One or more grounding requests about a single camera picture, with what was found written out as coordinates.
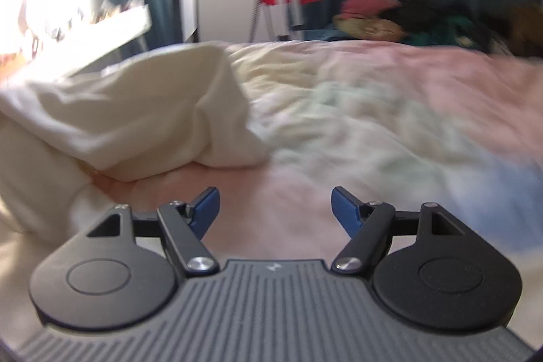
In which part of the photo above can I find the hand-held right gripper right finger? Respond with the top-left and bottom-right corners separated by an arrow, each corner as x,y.
331,187 -> 480,273

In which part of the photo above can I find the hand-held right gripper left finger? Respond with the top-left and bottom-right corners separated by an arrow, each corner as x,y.
72,187 -> 221,278

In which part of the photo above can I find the cream smooth garment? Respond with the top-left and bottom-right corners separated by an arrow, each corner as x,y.
0,42 -> 271,236

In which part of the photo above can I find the pastel bed blanket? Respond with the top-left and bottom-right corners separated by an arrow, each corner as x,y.
0,40 -> 543,346

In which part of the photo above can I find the tan patterned garment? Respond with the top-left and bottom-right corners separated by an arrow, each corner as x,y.
332,14 -> 405,41

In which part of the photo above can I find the white desk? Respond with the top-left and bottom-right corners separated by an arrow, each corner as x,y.
55,3 -> 153,79

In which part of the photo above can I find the green garment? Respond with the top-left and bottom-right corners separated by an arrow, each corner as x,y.
406,16 -> 478,47

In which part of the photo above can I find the pink garment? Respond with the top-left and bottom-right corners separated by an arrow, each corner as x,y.
341,0 -> 400,20

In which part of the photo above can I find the black garment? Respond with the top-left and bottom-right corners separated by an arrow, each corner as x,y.
394,0 -> 469,33

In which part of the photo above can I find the clutter of small desk items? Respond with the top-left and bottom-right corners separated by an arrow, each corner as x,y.
17,0 -> 145,50

